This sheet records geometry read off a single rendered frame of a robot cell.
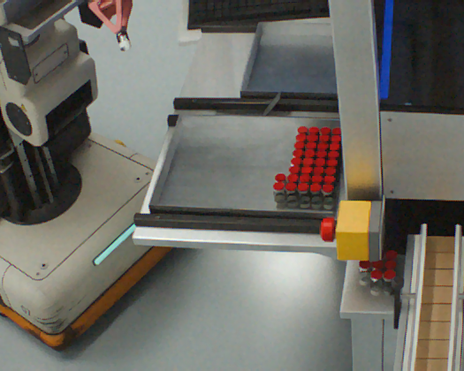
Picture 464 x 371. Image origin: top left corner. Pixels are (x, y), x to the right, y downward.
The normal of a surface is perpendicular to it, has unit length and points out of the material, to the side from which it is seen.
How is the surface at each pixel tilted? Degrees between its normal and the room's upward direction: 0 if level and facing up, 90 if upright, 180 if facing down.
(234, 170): 0
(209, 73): 0
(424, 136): 90
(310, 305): 0
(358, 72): 90
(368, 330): 90
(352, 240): 90
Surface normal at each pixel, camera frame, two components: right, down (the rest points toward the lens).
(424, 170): -0.18, 0.69
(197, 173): -0.12, -0.72
